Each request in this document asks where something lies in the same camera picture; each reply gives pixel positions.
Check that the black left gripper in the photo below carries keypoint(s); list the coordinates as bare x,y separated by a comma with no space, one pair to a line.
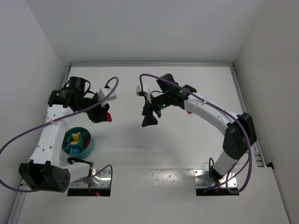
98,112

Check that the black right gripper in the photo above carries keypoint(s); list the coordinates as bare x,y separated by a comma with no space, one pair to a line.
151,107

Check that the red small lego brick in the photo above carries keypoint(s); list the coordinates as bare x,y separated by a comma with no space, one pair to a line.
109,118

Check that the red long lego brick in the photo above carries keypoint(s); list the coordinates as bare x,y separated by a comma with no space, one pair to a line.
88,142

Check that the yellow small lego brick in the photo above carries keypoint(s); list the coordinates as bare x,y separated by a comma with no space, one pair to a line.
75,138

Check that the blue lego brick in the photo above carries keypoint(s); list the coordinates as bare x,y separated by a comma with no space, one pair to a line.
75,151

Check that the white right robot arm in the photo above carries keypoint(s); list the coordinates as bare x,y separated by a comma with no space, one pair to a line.
238,129

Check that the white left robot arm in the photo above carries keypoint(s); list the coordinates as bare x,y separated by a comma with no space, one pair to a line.
59,157

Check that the teal divided round container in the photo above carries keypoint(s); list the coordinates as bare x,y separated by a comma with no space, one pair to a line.
78,143

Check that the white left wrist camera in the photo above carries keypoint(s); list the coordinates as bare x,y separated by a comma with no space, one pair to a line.
106,94

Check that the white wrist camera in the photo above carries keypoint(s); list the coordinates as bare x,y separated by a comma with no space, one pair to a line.
106,94
143,91

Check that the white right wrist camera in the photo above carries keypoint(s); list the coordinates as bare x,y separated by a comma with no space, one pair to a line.
143,91

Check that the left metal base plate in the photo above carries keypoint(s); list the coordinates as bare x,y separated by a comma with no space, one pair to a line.
100,181

